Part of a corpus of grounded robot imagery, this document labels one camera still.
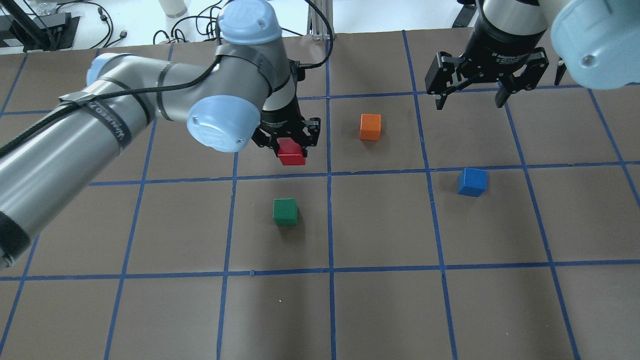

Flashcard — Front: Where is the black gripper arm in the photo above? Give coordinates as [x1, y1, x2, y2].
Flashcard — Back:
[251, 97, 322, 157]

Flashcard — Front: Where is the red block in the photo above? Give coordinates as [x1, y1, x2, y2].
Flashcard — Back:
[276, 137, 306, 166]

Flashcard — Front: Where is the green block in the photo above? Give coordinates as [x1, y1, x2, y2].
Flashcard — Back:
[272, 198, 298, 227]

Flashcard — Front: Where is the orange block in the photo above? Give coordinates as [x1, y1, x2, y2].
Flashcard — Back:
[359, 113, 382, 141]

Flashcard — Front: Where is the blue block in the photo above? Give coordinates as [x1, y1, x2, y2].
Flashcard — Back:
[457, 167, 489, 198]

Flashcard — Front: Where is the white cylinder bottle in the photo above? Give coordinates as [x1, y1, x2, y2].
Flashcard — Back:
[158, 0, 188, 19]

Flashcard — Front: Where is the black monitor stand device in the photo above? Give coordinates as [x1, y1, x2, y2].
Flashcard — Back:
[0, 0, 80, 53]

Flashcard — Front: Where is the aluminium frame post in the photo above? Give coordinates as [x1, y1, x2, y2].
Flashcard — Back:
[306, 0, 334, 41]

